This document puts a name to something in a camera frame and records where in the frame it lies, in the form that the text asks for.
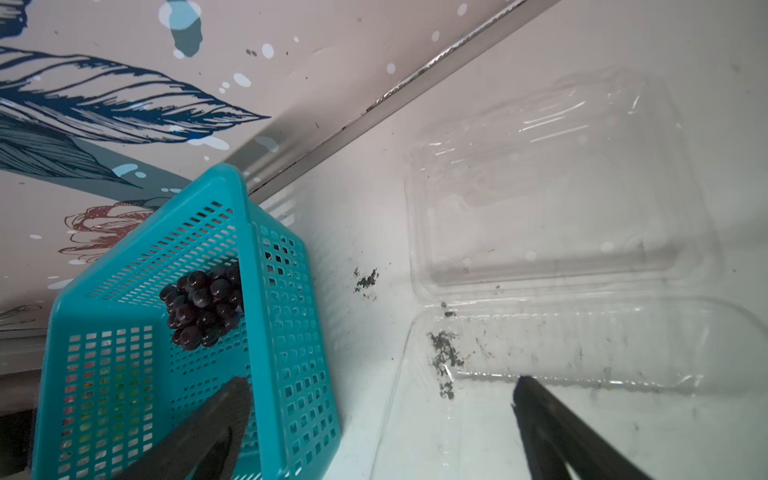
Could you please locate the teal plastic basket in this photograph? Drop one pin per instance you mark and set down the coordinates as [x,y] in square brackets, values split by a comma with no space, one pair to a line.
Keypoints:
[113,384]

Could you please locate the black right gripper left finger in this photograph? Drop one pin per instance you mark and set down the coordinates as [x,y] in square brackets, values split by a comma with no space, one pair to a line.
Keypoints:
[206,445]

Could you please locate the dark purple grape bunch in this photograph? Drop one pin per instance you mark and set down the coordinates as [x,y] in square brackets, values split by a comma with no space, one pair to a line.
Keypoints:
[204,306]

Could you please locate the clear clamshell container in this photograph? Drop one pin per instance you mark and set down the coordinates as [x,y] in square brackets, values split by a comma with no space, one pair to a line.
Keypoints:
[562,237]

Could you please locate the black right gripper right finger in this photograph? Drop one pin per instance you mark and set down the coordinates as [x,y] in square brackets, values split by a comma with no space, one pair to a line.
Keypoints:
[558,443]

